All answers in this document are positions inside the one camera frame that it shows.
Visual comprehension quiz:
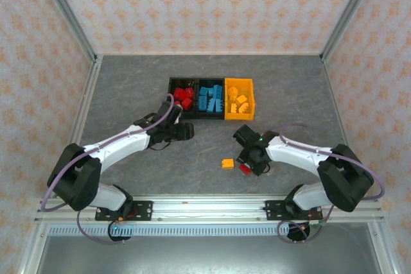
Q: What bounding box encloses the black plastic bin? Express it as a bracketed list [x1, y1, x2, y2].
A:
[168, 77, 200, 120]
[196, 77, 226, 121]

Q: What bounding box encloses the yellow plastic bin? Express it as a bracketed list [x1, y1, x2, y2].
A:
[223, 77, 257, 121]

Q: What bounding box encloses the grey metal sheet panel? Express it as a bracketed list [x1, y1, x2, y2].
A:
[17, 224, 402, 274]

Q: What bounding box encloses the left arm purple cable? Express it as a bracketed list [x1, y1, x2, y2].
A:
[40, 93, 173, 246]

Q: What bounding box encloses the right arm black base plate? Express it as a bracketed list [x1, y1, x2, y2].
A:
[265, 199, 324, 222]

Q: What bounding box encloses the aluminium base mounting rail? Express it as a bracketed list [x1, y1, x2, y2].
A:
[34, 194, 385, 224]

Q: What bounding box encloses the black round cable port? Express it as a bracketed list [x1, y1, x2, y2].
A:
[286, 221, 311, 243]
[108, 221, 132, 243]

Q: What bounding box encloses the grey slotted cable duct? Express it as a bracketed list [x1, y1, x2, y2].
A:
[48, 224, 324, 237]

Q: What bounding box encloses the aluminium table side rail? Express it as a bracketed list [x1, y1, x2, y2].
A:
[320, 55, 367, 198]
[51, 55, 104, 198]

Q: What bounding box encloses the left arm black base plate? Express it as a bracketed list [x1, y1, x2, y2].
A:
[95, 200, 154, 222]

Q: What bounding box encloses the aluminium frame post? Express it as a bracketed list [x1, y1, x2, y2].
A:
[319, 0, 385, 63]
[33, 0, 99, 63]

